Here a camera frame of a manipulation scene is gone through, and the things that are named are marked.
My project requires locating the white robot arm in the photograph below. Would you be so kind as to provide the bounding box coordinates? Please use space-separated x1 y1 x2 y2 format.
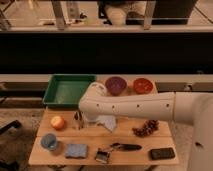
79 82 213 171

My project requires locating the green plastic tray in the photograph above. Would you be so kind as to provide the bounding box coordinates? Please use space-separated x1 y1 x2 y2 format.
43 74 96 109

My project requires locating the purple bowl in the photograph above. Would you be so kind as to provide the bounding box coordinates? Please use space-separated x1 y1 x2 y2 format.
105 77 127 96

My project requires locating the light blue cloth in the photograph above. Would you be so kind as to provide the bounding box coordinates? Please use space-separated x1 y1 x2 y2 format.
98 115 116 132

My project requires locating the red bowl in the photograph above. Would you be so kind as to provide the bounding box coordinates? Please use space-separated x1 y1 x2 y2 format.
133 78 153 94

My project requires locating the small metal cup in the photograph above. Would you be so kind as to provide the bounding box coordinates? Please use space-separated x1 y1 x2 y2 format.
74 111 84 130

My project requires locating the bunch of dark grapes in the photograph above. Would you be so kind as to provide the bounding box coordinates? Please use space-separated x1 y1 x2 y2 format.
132 120 159 137

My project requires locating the orange apple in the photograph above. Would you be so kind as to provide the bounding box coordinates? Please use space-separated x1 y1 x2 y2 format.
50 116 65 130

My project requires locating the small wooden table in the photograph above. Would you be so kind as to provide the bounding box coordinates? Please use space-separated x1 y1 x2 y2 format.
29 108 174 166

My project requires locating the blue sponge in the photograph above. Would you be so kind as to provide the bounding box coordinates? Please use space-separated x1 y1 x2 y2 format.
65 144 88 158

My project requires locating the black phone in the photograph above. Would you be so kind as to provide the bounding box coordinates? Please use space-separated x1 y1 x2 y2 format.
149 147 175 160

